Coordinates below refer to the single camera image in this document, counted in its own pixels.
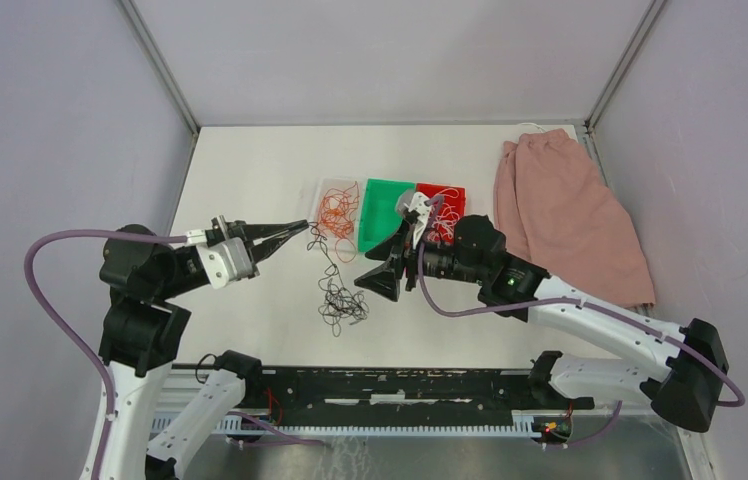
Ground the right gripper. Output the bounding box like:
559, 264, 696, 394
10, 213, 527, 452
354, 217, 486, 301

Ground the cable bundle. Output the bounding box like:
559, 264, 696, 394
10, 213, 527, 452
306, 223, 371, 337

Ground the white cable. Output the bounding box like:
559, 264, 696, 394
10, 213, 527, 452
423, 187, 465, 245

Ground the orange cable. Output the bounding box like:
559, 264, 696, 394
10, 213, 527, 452
316, 182, 362, 265

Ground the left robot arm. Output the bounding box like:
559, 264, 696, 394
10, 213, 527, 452
82, 216, 308, 479

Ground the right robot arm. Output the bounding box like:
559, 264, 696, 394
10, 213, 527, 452
354, 214, 745, 433

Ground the green plastic bin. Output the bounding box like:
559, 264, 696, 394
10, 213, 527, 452
357, 178, 416, 253

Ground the clear plastic bin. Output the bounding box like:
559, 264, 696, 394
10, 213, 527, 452
311, 177, 365, 255

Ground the red plastic bin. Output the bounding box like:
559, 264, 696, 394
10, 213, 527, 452
416, 183, 467, 244

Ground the pink cloth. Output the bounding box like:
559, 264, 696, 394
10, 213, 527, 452
493, 129, 656, 308

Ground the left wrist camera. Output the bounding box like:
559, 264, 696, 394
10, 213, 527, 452
186, 230, 259, 290

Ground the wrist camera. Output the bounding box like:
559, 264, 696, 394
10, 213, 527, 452
396, 190, 444, 248
186, 230, 259, 290

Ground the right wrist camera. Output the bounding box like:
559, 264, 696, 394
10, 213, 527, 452
396, 190, 444, 248

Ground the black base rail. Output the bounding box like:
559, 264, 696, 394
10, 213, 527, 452
239, 366, 595, 427

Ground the white toothed cable duct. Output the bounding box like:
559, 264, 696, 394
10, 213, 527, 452
212, 414, 541, 439

